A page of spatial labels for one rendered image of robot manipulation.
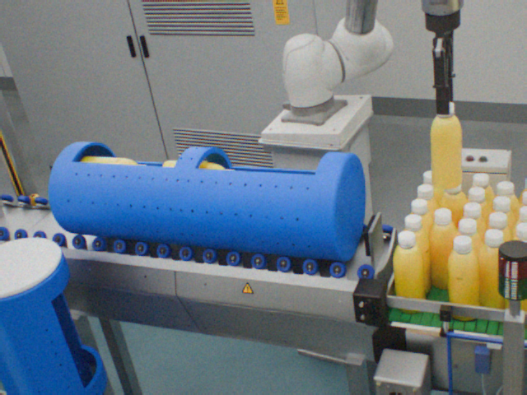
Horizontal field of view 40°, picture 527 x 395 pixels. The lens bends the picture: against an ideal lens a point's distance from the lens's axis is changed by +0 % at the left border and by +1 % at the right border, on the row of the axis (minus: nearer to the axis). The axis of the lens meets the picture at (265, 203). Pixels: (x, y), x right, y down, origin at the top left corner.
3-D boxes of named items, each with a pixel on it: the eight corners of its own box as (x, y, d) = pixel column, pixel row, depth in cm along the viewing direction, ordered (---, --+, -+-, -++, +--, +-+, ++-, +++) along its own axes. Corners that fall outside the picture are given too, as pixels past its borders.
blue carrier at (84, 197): (114, 205, 240) (92, 127, 226) (370, 225, 205) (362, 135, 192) (62, 251, 217) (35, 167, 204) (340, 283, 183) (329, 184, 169)
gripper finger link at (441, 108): (449, 85, 164) (449, 86, 163) (450, 113, 167) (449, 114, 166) (436, 85, 165) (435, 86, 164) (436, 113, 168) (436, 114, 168)
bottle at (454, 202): (457, 260, 193) (455, 197, 183) (436, 250, 198) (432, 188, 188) (474, 248, 196) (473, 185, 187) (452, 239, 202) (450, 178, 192)
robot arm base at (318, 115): (300, 99, 268) (296, 85, 265) (349, 103, 254) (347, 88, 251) (270, 121, 256) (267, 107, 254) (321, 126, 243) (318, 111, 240)
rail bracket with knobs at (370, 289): (365, 304, 183) (361, 271, 178) (393, 308, 180) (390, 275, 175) (354, 330, 175) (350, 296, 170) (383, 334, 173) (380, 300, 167)
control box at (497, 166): (438, 177, 212) (437, 146, 207) (510, 181, 204) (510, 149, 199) (431, 194, 204) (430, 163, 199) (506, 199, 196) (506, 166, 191)
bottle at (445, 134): (456, 192, 175) (455, 118, 165) (427, 188, 178) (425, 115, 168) (466, 178, 180) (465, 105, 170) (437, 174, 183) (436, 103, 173)
